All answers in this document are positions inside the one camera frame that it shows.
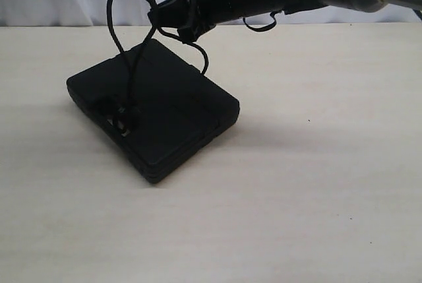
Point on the black plastic carry case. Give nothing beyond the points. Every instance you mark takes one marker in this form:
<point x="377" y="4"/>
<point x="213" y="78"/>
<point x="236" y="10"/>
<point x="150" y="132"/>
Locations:
<point x="178" y="110"/>

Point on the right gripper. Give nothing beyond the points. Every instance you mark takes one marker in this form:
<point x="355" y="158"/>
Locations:
<point x="206" y="15"/>

